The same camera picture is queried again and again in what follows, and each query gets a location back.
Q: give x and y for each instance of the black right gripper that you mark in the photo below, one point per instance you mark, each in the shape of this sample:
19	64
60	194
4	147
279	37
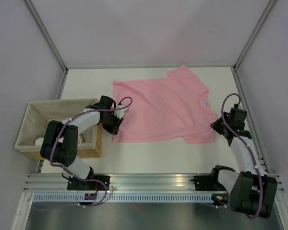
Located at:
215	126

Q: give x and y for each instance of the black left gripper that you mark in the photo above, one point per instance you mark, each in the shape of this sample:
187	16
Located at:
114	129

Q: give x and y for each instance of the pink t shirt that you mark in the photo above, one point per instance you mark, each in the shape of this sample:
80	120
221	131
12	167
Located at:
166	108

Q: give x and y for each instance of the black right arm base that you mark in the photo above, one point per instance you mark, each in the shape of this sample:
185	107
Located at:
207	183

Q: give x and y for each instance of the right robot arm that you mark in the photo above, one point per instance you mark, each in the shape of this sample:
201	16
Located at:
251	191

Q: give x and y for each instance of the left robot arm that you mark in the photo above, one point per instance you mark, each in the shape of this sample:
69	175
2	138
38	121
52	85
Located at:
60	144

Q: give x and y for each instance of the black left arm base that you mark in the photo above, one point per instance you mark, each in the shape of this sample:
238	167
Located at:
77	185

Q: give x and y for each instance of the wicker basket with liner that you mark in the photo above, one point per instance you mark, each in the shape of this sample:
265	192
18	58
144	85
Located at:
37	117

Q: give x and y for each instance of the rolled white t shirt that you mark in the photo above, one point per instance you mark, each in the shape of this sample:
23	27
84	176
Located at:
39	140

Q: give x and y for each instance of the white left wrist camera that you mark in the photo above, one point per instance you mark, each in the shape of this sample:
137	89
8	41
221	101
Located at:
121	109

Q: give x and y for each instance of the aluminium frame rail back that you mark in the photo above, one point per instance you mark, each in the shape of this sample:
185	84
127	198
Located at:
153	66

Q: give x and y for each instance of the aluminium mounting rail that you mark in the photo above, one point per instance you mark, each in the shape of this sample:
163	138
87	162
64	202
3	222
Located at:
119	183

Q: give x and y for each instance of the white slotted cable duct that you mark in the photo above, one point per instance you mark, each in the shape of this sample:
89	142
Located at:
130	198

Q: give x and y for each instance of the aluminium frame post right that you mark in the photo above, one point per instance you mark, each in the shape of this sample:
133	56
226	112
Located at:
263	17

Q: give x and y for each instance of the aluminium frame post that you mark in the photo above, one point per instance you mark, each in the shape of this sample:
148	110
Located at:
263	17
37	19

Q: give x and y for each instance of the aluminium frame post left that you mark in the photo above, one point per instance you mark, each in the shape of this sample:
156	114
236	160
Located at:
37	19

